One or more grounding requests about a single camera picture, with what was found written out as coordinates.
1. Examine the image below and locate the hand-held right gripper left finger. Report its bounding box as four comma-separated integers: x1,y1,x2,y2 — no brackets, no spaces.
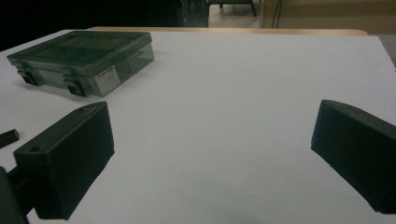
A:
13,100,116,221

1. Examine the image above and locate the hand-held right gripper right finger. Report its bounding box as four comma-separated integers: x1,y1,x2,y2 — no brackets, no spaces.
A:
310,99,396,215

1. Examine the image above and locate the grey transparent plastic compartment box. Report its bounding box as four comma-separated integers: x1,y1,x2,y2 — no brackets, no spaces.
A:
7,30,156,98

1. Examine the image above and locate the white table board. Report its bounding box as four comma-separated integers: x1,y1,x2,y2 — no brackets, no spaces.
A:
0,29,396,224

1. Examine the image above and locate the dark cabinet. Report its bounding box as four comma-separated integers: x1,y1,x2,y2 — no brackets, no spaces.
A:
174,0,209,28

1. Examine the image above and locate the black stand base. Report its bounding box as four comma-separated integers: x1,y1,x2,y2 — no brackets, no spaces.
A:
206,0,258,18

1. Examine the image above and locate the black hanging cable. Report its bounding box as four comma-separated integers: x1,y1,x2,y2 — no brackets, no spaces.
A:
271,0,284,30

